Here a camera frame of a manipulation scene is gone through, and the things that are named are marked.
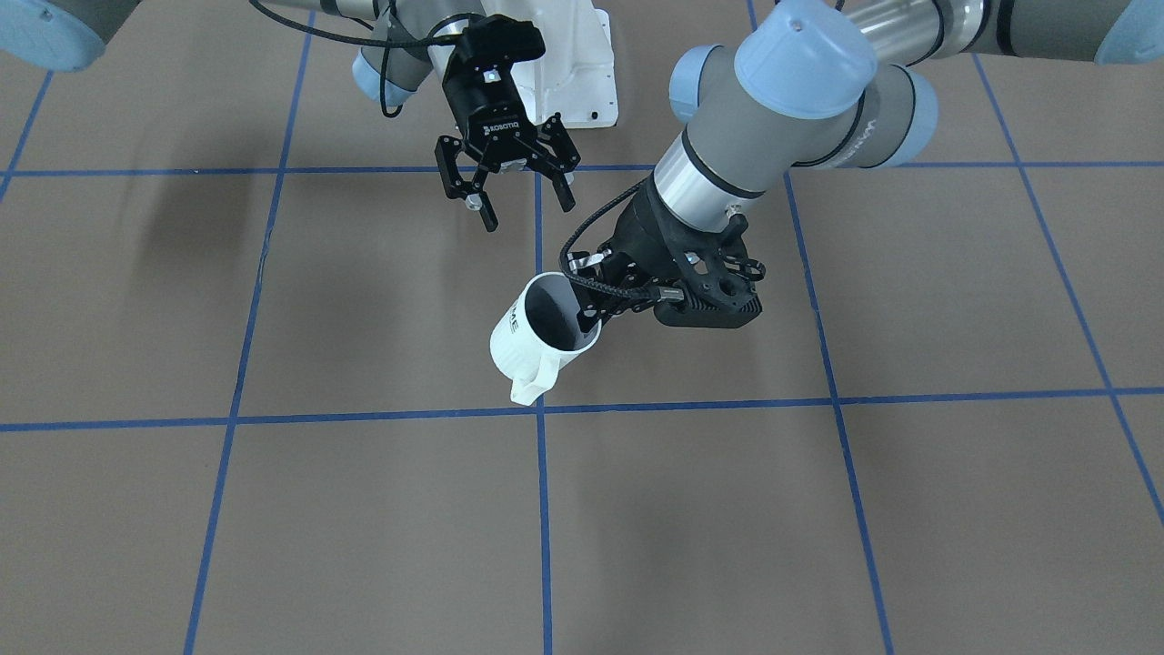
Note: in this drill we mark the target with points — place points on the white ribbed HOME mug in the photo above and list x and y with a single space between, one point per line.
539 334

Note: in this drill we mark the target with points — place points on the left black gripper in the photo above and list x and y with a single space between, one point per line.
644 238

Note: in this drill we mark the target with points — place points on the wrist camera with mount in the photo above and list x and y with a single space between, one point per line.
498 40
715 274

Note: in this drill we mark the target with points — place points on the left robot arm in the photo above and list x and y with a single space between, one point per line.
817 84

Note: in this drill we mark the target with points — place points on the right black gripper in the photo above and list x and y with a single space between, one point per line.
492 114

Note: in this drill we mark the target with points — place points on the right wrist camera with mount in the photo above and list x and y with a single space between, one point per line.
498 40

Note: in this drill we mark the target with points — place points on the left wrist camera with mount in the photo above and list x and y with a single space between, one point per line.
715 274

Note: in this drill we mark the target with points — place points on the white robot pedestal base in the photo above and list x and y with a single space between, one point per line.
575 78

